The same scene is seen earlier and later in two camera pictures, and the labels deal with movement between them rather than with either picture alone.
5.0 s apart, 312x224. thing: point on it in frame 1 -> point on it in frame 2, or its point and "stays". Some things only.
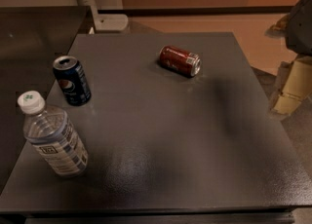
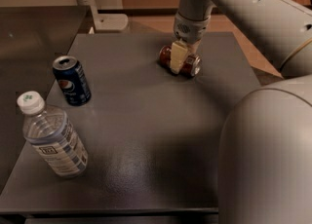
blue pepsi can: (72, 80) stays
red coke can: (181, 60) stays
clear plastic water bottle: (53, 133) stays
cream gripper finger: (293, 84) -> (190, 30)
